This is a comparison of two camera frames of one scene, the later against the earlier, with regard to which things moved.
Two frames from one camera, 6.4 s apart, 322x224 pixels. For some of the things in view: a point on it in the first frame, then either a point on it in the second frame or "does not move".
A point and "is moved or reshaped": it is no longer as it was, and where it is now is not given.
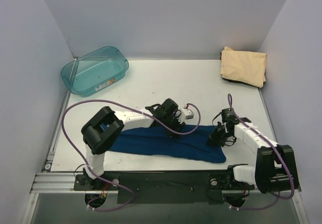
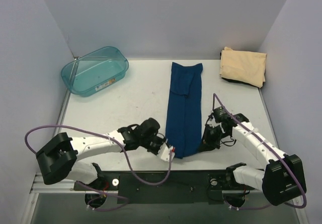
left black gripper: [176, 124] -> [156, 146]
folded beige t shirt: [246, 67] does not move
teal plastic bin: [94, 71] does not move
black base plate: [163, 188] does not move
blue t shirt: [193, 143] is moved or reshaped
